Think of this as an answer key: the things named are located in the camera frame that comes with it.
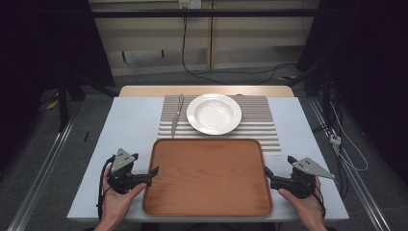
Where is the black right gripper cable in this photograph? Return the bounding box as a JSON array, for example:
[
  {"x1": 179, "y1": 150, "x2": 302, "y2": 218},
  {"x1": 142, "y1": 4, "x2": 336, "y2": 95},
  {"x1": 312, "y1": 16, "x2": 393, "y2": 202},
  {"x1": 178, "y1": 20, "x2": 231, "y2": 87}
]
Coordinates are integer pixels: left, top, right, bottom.
[{"x1": 312, "y1": 184, "x2": 327, "y2": 219}]

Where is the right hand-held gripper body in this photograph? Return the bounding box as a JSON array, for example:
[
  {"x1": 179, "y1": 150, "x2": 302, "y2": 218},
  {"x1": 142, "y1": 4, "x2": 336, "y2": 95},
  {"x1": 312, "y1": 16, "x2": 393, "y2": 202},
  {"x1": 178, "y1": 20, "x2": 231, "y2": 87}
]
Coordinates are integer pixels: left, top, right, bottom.
[{"x1": 278, "y1": 155, "x2": 337, "y2": 200}]

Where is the striped grey placemat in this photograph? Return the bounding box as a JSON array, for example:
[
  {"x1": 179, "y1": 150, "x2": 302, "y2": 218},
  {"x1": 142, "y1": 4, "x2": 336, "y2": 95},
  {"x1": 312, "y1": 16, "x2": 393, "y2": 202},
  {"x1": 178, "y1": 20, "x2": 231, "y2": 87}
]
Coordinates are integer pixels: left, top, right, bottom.
[{"x1": 157, "y1": 94, "x2": 283, "y2": 157}]

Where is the black horizontal frame bar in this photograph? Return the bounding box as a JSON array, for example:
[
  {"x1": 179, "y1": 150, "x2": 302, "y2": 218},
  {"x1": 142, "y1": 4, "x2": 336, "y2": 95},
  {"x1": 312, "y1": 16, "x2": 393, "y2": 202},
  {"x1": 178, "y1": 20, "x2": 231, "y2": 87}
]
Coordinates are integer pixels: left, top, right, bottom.
[{"x1": 89, "y1": 8, "x2": 321, "y2": 19}]

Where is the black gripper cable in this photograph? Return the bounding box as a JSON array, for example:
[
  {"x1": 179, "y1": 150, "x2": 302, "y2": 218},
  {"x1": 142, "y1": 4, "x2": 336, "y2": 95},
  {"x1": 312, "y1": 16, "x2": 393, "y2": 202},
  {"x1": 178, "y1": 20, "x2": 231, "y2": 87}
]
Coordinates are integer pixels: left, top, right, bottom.
[
  {"x1": 96, "y1": 154, "x2": 116, "y2": 221},
  {"x1": 312, "y1": 184, "x2": 327, "y2": 219}
]

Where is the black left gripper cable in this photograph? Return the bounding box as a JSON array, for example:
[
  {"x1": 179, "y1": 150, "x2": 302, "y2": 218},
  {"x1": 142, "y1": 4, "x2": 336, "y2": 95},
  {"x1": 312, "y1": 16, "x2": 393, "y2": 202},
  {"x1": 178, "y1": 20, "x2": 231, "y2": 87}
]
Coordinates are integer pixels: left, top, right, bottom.
[{"x1": 96, "y1": 154, "x2": 116, "y2": 221}]

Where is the person's right hand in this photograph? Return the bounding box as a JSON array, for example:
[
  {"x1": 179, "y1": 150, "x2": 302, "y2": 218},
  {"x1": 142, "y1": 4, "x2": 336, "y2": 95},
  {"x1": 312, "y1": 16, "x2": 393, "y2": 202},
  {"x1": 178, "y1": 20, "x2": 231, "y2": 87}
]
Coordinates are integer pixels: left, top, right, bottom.
[{"x1": 277, "y1": 176, "x2": 325, "y2": 227}]

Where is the brown wooden tray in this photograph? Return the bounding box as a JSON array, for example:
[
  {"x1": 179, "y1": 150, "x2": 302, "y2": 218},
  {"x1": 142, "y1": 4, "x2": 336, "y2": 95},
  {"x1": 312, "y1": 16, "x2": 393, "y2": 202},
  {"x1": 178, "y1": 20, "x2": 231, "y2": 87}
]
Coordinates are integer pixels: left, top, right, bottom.
[{"x1": 142, "y1": 138, "x2": 274, "y2": 218}]

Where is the silver fork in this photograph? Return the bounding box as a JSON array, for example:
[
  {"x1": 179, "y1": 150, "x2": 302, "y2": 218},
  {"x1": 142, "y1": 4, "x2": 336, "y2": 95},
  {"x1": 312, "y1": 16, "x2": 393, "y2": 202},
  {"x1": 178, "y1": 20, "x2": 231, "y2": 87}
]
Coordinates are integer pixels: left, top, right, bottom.
[{"x1": 170, "y1": 93, "x2": 186, "y2": 139}]

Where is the black metal stand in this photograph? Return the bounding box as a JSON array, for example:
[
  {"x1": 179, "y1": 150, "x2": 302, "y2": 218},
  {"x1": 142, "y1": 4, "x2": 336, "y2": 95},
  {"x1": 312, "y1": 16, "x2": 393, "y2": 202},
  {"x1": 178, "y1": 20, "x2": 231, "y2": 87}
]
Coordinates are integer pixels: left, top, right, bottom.
[{"x1": 55, "y1": 71, "x2": 89, "y2": 133}]

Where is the black curtain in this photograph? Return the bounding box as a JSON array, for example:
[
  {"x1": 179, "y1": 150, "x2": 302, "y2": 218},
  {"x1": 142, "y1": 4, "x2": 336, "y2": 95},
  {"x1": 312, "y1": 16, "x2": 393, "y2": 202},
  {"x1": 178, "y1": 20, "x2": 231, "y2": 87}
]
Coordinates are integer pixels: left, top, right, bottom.
[
  {"x1": 295, "y1": 0, "x2": 408, "y2": 186},
  {"x1": 0, "y1": 0, "x2": 115, "y2": 167}
]

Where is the white wall socket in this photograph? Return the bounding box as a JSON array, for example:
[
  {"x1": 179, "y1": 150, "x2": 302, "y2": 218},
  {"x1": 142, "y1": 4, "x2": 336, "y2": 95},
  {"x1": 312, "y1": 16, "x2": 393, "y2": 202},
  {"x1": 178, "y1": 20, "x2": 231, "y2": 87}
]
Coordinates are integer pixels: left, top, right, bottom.
[{"x1": 178, "y1": 0, "x2": 203, "y2": 10}]

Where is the metal floor rail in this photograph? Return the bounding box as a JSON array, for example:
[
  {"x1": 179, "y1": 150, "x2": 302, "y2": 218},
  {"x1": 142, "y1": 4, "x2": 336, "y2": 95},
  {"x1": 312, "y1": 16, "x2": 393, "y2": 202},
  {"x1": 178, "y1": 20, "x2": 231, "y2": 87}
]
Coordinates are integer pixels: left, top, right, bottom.
[
  {"x1": 7, "y1": 117, "x2": 77, "y2": 231},
  {"x1": 307, "y1": 95, "x2": 392, "y2": 231}
]

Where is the white thin cable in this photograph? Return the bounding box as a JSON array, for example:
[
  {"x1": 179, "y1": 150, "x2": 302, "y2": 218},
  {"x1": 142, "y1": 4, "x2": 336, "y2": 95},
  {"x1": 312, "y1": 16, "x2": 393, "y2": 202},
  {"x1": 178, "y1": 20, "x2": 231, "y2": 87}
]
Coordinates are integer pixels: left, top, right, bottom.
[{"x1": 329, "y1": 101, "x2": 370, "y2": 172}]

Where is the long black floor cable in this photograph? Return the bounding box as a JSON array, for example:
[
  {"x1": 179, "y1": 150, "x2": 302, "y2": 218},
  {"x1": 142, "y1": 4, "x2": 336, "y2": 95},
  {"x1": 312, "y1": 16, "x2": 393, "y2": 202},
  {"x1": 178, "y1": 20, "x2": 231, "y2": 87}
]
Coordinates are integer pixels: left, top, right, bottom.
[{"x1": 181, "y1": 8, "x2": 301, "y2": 87}]

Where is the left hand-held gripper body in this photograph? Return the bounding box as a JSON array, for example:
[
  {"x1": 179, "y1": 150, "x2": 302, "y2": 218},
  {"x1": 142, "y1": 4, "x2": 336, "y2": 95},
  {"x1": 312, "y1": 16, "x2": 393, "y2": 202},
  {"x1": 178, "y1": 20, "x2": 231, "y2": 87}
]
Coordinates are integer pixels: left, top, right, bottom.
[{"x1": 107, "y1": 147, "x2": 144, "y2": 195}]

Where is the white round plate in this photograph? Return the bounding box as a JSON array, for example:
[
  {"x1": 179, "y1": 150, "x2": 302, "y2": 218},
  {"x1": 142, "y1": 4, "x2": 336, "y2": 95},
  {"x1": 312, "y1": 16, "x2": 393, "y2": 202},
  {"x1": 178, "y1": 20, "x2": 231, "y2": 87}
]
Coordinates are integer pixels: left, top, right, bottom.
[{"x1": 186, "y1": 92, "x2": 242, "y2": 136}]

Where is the person's left hand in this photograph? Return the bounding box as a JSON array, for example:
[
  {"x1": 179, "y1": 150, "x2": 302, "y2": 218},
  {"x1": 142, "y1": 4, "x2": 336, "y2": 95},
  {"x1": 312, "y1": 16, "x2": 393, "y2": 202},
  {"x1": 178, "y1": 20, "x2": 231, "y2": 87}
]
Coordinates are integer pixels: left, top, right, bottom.
[{"x1": 101, "y1": 172, "x2": 148, "y2": 227}]

